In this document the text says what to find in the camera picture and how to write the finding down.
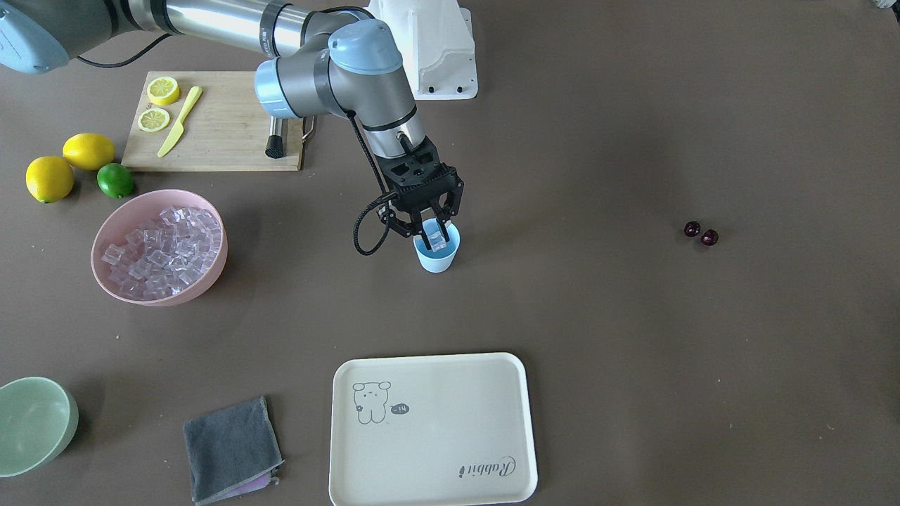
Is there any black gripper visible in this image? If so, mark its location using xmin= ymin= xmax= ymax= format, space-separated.
xmin=378 ymin=141 xmax=464 ymax=243

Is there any clear ice cube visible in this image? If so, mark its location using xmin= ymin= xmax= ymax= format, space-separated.
xmin=425 ymin=228 xmax=451 ymax=254

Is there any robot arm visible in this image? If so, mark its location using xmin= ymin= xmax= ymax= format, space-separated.
xmin=2 ymin=1 xmax=464 ymax=250

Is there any light blue plastic cup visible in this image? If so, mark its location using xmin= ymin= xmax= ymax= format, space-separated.
xmin=413 ymin=218 xmax=461 ymax=273

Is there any pile of ice cubes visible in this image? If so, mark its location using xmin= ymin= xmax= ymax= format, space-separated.
xmin=101 ymin=206 xmax=226 ymax=302

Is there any steel muddler black tip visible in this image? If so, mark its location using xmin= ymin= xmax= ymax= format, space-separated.
xmin=264 ymin=117 xmax=284 ymax=158

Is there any cream rabbit tray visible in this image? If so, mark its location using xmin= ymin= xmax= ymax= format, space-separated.
xmin=329 ymin=352 xmax=538 ymax=505

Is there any wooden cutting board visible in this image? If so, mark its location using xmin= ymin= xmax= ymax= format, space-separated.
xmin=122 ymin=70 xmax=307 ymax=171

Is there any yellow plastic knife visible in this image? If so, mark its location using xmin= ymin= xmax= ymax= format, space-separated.
xmin=155 ymin=86 xmax=203 ymax=157

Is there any pink bowl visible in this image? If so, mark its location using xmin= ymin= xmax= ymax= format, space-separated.
xmin=91 ymin=189 xmax=228 ymax=306

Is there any dark red cherry pair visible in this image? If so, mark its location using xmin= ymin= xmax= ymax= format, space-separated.
xmin=683 ymin=221 xmax=720 ymax=247

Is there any lower lemon half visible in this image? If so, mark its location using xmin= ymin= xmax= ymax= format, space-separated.
xmin=137 ymin=107 xmax=171 ymax=134

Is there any upper lemon slice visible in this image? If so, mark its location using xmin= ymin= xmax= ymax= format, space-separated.
xmin=146 ymin=76 xmax=181 ymax=106

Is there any grey folded cloth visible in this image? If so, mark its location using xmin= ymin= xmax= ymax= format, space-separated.
xmin=183 ymin=396 xmax=284 ymax=505

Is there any green lime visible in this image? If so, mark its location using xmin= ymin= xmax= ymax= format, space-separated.
xmin=96 ymin=162 xmax=134 ymax=199

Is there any whole yellow lemon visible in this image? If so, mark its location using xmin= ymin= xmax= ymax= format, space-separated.
xmin=62 ymin=132 xmax=116 ymax=171

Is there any mint green bowl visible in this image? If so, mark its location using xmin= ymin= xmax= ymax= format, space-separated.
xmin=1 ymin=377 xmax=79 ymax=478

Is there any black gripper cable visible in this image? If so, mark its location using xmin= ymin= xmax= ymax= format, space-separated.
xmin=348 ymin=116 xmax=394 ymax=257

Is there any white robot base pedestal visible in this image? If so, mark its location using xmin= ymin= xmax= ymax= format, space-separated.
xmin=367 ymin=1 xmax=479 ymax=100

